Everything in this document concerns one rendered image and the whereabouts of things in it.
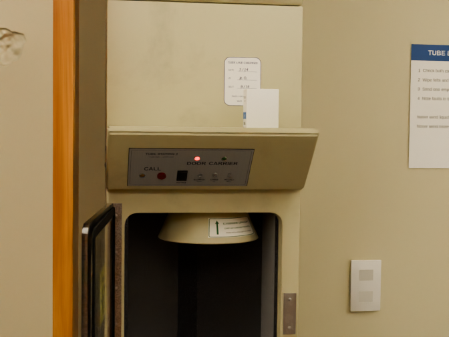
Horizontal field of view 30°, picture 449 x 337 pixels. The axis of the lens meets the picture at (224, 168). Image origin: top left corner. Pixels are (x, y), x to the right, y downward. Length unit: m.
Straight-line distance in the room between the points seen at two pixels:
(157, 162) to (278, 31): 0.30
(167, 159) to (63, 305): 0.27
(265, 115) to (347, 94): 0.59
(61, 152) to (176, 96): 0.22
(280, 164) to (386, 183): 0.62
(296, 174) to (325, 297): 0.60
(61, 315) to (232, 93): 0.44
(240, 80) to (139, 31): 0.18
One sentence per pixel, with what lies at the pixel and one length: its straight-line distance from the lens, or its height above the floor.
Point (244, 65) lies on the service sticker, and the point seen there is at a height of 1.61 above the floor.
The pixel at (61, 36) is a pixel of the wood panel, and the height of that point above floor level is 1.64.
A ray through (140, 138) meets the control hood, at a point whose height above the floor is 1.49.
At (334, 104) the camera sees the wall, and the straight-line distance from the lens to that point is 1.86.
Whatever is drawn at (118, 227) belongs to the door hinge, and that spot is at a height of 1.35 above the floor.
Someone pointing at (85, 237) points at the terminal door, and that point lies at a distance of 1.04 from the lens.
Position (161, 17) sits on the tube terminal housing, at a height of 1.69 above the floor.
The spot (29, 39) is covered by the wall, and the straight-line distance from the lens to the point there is 1.80.
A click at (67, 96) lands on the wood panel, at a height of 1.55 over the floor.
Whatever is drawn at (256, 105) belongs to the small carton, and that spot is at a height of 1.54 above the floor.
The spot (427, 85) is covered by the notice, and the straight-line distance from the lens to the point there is 1.93.
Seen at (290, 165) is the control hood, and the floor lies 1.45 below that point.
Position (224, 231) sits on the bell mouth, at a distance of 1.40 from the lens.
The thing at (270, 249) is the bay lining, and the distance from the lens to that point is 1.46.
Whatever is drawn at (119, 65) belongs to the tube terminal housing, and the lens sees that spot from 1.36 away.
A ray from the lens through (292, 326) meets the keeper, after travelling 1.43.
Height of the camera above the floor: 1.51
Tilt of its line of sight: 3 degrees down
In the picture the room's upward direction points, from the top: 1 degrees clockwise
